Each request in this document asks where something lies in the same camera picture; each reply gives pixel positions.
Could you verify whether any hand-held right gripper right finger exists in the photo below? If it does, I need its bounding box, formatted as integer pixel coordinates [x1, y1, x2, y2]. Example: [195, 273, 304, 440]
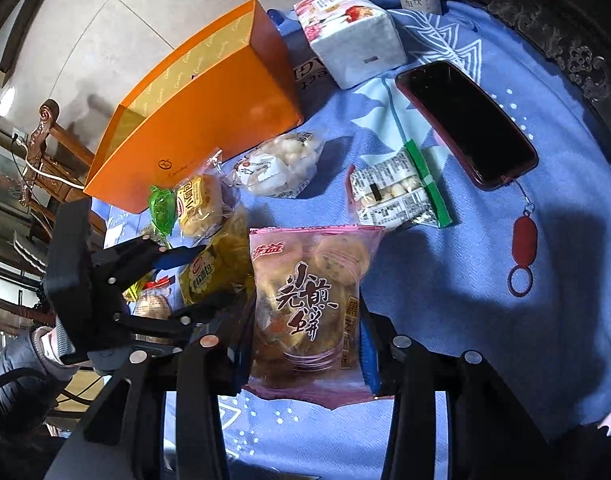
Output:
[358, 301, 561, 480]

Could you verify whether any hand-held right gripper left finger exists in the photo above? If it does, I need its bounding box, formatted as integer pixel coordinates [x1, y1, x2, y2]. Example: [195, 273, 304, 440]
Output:
[46, 304, 257, 480]

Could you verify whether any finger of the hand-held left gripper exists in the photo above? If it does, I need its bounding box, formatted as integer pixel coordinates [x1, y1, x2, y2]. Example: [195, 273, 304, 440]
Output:
[96, 236, 207, 287]
[116, 294, 237, 345]

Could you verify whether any small yellow bread packet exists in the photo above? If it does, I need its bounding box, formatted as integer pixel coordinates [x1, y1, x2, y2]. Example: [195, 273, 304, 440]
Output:
[178, 210, 257, 311]

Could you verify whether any pink pancake packet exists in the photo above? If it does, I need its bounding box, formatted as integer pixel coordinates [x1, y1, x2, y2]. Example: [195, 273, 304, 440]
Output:
[243, 226, 386, 409]

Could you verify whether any orange cardboard box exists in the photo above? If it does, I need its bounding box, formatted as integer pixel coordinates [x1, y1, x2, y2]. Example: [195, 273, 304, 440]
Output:
[83, 0, 305, 213]

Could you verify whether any person's left forearm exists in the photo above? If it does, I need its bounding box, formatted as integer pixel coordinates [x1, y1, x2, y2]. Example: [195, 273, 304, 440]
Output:
[0, 325, 86, 413]

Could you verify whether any small brown cake packet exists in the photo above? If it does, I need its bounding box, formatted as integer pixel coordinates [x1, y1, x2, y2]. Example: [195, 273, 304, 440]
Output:
[134, 280, 177, 319]

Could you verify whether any bright green snack packet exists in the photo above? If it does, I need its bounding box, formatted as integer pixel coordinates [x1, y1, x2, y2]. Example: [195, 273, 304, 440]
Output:
[150, 186, 179, 236]

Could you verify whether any clear bun packet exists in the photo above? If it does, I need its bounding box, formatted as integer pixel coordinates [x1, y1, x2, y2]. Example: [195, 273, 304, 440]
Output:
[173, 152, 242, 239]

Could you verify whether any blue printed tablecloth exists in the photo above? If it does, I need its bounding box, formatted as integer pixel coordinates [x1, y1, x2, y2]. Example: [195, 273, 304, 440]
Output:
[86, 0, 611, 480]

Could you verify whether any white ball snack packet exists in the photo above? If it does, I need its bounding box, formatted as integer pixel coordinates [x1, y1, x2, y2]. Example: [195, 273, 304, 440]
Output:
[226, 130, 326, 199]

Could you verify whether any carved wooden chair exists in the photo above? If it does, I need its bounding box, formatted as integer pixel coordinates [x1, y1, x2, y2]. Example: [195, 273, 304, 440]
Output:
[18, 100, 97, 211]

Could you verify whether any green-edged white snack packet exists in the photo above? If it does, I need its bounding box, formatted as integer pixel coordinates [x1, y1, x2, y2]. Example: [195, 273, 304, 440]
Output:
[348, 140, 454, 231]

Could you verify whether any red key tag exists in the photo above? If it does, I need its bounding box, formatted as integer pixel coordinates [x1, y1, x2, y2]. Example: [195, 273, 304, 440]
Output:
[507, 179, 539, 297]

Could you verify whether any black smartphone red case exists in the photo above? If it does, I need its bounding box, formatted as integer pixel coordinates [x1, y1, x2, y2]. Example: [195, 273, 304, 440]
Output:
[395, 61, 539, 192]

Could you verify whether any floral tissue pack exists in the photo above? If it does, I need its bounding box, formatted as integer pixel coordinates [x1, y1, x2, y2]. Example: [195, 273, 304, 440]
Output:
[293, 0, 407, 90]

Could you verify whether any dark carved wooden furniture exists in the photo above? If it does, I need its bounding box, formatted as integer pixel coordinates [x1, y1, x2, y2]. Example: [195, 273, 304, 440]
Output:
[433, 0, 611, 153]

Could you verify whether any white power cable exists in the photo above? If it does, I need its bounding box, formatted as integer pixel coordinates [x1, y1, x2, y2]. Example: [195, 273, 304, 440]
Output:
[13, 135, 87, 193]

